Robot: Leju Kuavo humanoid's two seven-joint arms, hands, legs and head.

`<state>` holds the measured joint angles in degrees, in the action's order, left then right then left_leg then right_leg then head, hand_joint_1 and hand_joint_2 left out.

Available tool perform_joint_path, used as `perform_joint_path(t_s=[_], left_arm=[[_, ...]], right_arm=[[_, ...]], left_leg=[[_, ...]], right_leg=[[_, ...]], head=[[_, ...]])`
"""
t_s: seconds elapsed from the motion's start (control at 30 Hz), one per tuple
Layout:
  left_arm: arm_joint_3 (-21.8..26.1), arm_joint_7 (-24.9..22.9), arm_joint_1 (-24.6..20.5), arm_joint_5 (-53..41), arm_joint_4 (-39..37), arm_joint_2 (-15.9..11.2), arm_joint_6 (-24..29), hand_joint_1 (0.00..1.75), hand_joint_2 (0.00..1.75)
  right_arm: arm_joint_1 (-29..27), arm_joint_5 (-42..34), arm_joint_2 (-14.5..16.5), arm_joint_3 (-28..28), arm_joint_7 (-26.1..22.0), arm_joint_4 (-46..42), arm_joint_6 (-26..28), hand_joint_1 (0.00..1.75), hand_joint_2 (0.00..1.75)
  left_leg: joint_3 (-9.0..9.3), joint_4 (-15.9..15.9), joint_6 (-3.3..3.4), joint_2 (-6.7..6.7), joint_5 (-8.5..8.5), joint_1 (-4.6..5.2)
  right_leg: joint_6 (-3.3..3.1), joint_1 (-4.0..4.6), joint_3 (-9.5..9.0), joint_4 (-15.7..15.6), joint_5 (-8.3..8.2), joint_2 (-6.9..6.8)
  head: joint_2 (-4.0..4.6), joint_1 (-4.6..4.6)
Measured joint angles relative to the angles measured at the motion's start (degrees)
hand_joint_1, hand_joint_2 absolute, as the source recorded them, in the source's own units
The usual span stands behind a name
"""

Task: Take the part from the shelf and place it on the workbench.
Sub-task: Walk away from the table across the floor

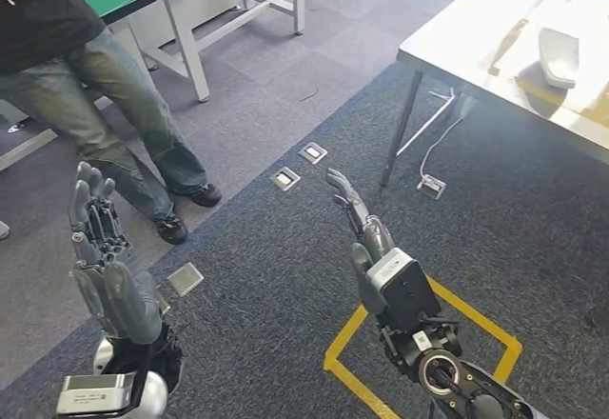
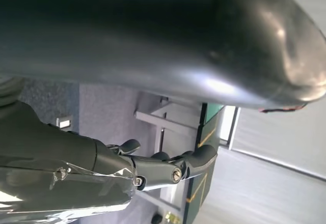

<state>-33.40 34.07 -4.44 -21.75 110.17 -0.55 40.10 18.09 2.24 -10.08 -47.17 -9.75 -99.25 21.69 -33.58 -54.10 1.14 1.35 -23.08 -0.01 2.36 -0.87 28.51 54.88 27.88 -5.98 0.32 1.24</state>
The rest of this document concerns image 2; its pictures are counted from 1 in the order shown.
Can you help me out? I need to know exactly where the white floor socket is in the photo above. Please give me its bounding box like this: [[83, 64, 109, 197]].
[[56, 115, 73, 129]]

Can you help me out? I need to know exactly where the white table green top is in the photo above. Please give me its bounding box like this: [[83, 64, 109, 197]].
[[134, 96, 226, 224]]

